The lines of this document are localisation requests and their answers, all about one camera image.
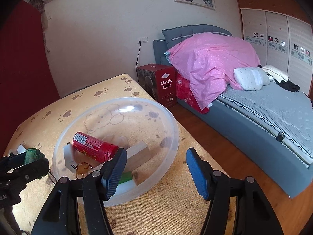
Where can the yellow paw print blanket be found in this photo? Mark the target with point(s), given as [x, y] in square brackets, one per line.
[55, 206]

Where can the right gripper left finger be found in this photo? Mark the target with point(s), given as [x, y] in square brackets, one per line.
[98, 187]

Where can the white pillow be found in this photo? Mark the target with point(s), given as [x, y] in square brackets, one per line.
[251, 78]

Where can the black clothes on bed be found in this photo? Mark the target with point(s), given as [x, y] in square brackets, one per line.
[288, 85]

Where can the zebra striped triangular block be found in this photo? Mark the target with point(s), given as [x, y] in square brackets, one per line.
[20, 149]

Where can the gold ring keychain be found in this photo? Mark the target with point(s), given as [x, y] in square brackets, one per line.
[82, 170]

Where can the red classic quilt box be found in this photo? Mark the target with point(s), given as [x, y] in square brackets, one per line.
[159, 81]

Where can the white usb charger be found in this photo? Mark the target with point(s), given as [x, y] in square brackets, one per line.
[69, 152]

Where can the wall power socket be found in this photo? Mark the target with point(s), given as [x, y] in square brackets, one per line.
[142, 40]

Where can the green bottle-shaped tin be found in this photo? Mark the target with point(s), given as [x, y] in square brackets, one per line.
[32, 155]

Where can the grey bed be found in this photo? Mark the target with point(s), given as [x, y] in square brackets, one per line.
[272, 126]

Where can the white wardrobe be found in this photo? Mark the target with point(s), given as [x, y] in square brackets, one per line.
[281, 41]

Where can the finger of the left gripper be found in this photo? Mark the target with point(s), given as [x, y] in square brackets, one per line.
[12, 161]
[31, 171]

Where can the clear plastic bowl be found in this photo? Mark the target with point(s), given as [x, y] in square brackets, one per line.
[145, 129]

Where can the cream folded cloth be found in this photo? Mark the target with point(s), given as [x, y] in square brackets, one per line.
[276, 73]

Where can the red curtain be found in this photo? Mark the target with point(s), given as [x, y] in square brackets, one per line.
[26, 81]

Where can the red cylindrical can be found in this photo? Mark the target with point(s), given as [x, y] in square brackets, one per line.
[97, 149]

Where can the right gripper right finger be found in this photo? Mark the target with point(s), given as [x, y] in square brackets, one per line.
[214, 187]

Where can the light wooden block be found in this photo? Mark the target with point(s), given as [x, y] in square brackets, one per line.
[137, 155]

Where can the pink quilt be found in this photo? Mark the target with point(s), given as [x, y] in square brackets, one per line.
[208, 60]

